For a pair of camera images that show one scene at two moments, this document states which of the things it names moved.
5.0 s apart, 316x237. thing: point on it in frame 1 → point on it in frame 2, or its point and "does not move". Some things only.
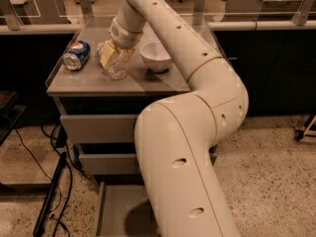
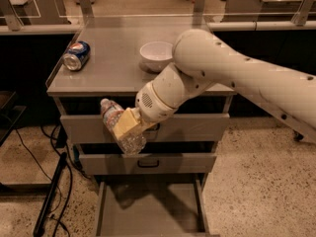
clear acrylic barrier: x=205 y=7 does not move
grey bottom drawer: x=124 y=210 does not move
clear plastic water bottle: x=118 y=67 → x=129 y=145
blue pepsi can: x=76 y=55 does not move
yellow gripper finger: x=130 y=51 → x=147 y=124
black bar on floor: x=50 y=197 does not move
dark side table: x=11 y=109 does not move
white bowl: x=155 y=56 does not move
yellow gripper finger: x=107 y=54 → x=126 y=122
